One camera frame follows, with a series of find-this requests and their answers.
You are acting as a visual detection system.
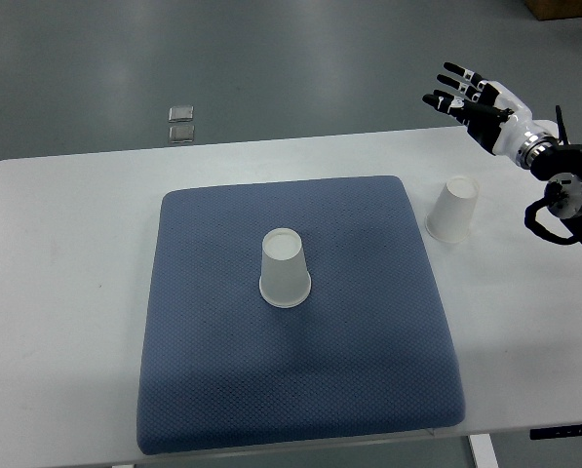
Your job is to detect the white paper cup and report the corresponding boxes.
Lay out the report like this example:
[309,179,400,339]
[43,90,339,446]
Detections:
[258,228,312,308]
[425,175,480,244]

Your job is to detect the white table leg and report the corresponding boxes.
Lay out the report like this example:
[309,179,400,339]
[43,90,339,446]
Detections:
[468,434,499,468]

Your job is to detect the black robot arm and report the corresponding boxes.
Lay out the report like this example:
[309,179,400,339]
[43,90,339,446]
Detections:
[524,106,582,246]

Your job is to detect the brown cardboard box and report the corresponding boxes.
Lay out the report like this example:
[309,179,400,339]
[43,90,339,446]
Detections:
[524,0,582,20]

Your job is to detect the upper metal floor plate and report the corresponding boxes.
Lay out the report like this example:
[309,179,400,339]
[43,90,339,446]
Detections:
[168,104,194,123]

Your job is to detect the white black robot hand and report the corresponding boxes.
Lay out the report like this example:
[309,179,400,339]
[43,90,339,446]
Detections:
[422,62,558,170]

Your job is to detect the lower metal floor plate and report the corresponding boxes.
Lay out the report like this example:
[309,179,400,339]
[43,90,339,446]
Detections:
[169,124,195,144]

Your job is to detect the black table control panel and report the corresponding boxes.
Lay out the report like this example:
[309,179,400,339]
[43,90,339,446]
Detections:
[529,424,582,441]

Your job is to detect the blue textured cushion mat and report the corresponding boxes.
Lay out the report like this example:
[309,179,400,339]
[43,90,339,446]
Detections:
[136,175,465,455]

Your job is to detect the metal floor plate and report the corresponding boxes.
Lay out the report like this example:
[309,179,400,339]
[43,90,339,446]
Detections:
[168,104,194,123]
[169,124,195,144]

